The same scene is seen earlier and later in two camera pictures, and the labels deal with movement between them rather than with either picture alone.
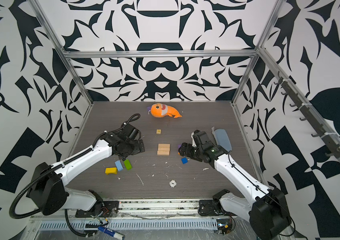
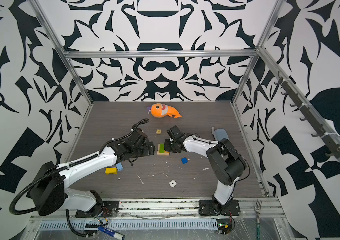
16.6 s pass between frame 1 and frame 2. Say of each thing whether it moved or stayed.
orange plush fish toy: stayed
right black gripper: moved
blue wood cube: stayed
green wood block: moved
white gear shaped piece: stayed
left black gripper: moved
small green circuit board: stayed
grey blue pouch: stayed
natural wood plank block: stayed
